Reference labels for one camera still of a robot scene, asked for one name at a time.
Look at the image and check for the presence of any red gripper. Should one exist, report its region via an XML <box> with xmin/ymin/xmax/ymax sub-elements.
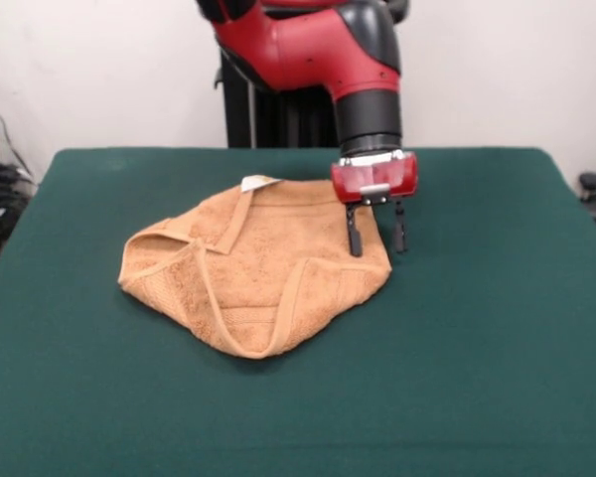
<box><xmin>330</xmin><ymin>148</ymin><xmax>419</xmax><ymax>258</ymax></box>

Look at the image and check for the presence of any orange terry towel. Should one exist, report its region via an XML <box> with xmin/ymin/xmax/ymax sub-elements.
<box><xmin>117</xmin><ymin>174</ymin><xmax>393</xmax><ymax>359</ymax></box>

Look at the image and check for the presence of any dark green table cloth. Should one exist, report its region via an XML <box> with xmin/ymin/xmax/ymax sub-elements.
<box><xmin>0</xmin><ymin>146</ymin><xmax>596</xmax><ymax>477</ymax></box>

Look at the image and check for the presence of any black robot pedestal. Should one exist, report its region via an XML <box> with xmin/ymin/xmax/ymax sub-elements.
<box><xmin>212</xmin><ymin>0</ymin><xmax>342</xmax><ymax>149</ymax></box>

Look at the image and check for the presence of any grey cable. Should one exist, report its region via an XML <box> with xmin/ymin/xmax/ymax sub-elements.
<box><xmin>0</xmin><ymin>91</ymin><xmax>35</xmax><ymax>181</ymax></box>

